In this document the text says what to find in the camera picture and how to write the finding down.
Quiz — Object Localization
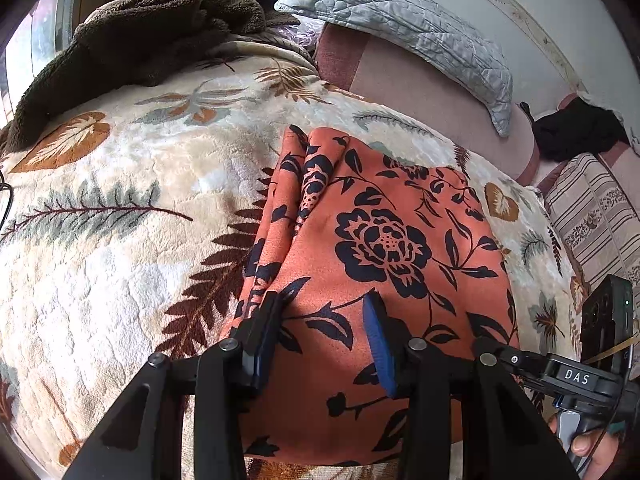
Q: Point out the grey quilted pillow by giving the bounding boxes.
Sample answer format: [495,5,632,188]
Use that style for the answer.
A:
[274,0,516,138]

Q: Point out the clear plastic bag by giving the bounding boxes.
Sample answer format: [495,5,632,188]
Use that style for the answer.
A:
[272,15,326,53]

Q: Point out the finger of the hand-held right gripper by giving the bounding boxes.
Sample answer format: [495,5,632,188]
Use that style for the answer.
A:
[497,347,550,379]

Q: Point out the black cloth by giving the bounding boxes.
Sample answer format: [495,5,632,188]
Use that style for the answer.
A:
[520,96,632,163]

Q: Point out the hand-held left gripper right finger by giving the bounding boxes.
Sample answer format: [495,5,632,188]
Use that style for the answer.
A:
[361,292,572,480]

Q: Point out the orange floral cloth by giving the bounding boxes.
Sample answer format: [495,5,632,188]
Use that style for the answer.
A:
[220,125,522,467]

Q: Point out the striped beige cushion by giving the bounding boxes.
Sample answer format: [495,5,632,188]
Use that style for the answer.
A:
[542,152,640,311]

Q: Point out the dark brown fleece throw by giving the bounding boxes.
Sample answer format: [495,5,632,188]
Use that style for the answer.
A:
[0,0,301,153]

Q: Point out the pink upholstered headboard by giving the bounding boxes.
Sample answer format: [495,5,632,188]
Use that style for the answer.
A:
[314,24,542,187]

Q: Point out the thin black cable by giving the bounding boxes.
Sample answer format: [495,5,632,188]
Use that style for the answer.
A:
[0,170,17,241]

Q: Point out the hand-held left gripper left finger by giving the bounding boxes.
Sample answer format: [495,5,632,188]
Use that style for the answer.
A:
[62,290,286,480]

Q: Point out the person's right hand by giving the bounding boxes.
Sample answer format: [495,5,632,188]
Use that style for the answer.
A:
[547,414,632,480]

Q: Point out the cream leaf-print fleece blanket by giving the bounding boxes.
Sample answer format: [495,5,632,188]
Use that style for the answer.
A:
[0,42,596,480]

